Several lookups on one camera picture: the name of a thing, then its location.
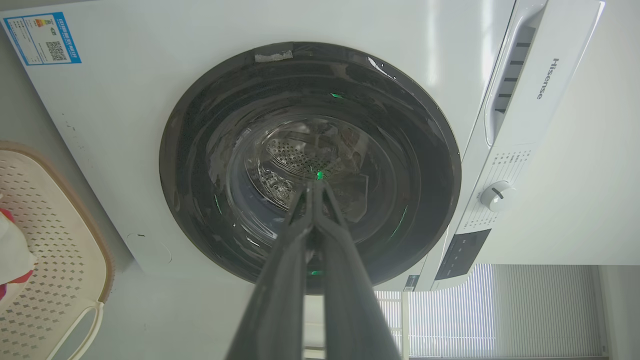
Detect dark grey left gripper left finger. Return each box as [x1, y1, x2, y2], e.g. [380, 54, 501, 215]
[225, 181, 316, 360]

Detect white Hisense washing machine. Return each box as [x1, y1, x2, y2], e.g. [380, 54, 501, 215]
[0, 0, 640, 293]

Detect white washing machine dial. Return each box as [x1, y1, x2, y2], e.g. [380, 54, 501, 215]
[480, 180, 516, 213]

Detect blue energy label sticker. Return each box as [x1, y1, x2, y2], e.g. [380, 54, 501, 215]
[3, 12, 82, 67]

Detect white window blinds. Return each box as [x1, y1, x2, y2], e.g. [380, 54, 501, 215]
[374, 264, 608, 359]

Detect dark round washing machine door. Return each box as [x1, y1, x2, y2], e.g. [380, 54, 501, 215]
[159, 41, 462, 295]

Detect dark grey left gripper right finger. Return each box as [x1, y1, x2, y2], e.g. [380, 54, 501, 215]
[313, 181, 402, 360]

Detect beige perforated laundry basket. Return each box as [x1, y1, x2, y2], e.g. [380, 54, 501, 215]
[0, 141, 116, 360]

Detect white and red clothing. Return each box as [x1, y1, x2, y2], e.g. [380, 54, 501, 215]
[0, 195, 37, 301]

